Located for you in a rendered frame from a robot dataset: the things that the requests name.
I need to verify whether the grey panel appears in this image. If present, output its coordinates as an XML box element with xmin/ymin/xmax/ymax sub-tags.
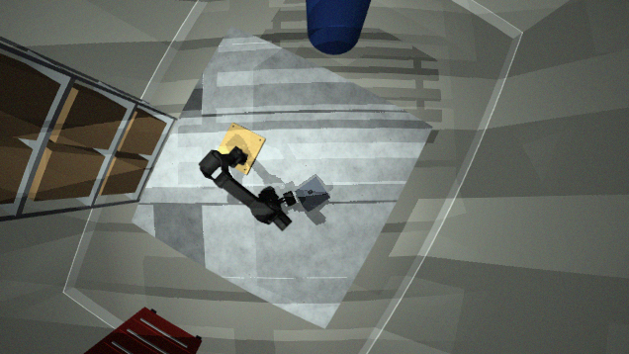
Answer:
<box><xmin>295</xmin><ymin>177</ymin><xmax>330</xmax><ymax>212</ymax></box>

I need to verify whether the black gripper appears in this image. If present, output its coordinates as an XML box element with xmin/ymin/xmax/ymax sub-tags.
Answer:
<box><xmin>270</xmin><ymin>191</ymin><xmax>296</xmax><ymax>210</ymax></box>

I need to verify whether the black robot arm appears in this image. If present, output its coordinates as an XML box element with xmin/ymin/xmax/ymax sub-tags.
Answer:
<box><xmin>199</xmin><ymin>146</ymin><xmax>292</xmax><ymax>230</ymax></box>

